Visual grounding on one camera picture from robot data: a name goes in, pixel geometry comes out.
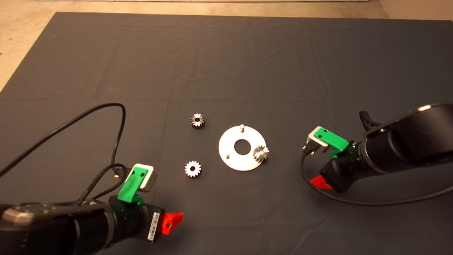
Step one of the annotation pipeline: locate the round metal carrier plate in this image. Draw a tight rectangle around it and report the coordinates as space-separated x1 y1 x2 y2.
218 124 267 172

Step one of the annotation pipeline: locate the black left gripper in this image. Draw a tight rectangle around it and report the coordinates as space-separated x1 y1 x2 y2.
108 203 184 249

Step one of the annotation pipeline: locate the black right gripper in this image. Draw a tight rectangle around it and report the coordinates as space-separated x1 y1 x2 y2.
310 149 365 193

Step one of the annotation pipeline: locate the green left camera mount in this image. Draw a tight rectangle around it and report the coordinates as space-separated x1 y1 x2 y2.
117 167 148 204

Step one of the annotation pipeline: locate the dark grey table cloth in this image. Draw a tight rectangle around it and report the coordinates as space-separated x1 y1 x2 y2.
0 12 453 255

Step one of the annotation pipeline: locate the braided black right arm cable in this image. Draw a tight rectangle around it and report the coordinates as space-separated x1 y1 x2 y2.
359 111 383 130

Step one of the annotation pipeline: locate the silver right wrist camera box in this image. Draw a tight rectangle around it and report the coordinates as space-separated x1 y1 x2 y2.
307 126 329 153

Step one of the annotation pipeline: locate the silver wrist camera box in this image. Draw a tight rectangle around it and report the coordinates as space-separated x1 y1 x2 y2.
134 164 159 193
307 126 329 153

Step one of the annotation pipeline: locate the smooth black right camera cable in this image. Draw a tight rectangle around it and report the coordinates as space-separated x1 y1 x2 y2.
300 145 453 207

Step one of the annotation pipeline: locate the green right camera mount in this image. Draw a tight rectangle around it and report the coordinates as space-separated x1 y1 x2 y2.
314 128 351 158

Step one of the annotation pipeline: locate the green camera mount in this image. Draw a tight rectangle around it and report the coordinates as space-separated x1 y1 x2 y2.
314 128 351 158
117 167 148 204

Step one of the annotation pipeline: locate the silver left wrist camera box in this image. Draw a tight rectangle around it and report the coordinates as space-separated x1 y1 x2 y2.
134 164 159 193

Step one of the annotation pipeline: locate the small steel planetary gear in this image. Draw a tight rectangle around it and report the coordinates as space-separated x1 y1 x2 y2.
184 161 202 178
253 145 270 163
190 113 205 130

